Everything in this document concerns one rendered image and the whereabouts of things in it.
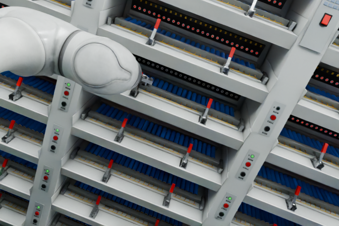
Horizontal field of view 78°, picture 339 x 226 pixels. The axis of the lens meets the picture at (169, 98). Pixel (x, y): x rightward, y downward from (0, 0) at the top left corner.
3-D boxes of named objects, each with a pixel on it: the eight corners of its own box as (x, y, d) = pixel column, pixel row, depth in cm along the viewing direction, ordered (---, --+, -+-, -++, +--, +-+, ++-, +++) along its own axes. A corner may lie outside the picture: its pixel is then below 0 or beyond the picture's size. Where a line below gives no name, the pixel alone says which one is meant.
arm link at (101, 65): (149, 58, 48) (96, 37, 48) (135, 43, 33) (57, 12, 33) (131, 101, 49) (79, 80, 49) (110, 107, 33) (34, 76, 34)
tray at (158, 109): (238, 150, 76) (251, 132, 71) (82, 90, 77) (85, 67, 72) (235, 118, 93) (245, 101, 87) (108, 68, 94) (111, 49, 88)
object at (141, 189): (198, 228, 85) (212, 212, 78) (60, 173, 86) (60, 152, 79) (202, 186, 102) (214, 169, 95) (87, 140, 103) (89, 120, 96)
